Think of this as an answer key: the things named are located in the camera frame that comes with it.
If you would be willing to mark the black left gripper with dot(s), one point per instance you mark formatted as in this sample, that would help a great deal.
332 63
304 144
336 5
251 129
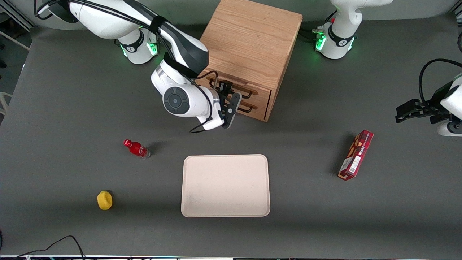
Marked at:
434 108

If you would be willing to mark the oak wooden drawer cabinet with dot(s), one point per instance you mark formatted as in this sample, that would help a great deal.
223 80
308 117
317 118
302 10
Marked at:
249 36

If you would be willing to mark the small red bottle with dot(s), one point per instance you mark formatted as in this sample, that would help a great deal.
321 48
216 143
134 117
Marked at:
137 148

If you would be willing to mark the red snack box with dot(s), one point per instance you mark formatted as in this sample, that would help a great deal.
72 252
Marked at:
355 157

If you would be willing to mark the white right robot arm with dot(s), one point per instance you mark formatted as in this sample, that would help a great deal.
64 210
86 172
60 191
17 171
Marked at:
108 21

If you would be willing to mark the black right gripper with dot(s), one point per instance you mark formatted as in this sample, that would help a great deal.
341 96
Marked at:
224 94

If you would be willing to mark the aluminium frame profile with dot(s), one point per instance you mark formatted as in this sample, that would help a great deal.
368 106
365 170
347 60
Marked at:
14 16

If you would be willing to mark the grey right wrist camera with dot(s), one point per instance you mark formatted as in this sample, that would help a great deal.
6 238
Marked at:
231 110

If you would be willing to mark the yellow lemon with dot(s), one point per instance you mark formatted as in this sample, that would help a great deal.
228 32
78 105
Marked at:
104 200

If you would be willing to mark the white chair frame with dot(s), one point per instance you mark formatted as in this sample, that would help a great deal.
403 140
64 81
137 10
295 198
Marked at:
5 94

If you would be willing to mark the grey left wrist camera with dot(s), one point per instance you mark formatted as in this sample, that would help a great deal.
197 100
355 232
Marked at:
449 130

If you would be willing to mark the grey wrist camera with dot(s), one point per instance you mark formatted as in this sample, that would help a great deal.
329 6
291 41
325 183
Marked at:
449 130
231 110

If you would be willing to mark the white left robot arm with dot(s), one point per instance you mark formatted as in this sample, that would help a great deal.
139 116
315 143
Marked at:
341 48

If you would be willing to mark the beige rectangular tray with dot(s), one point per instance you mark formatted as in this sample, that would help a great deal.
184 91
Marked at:
225 187

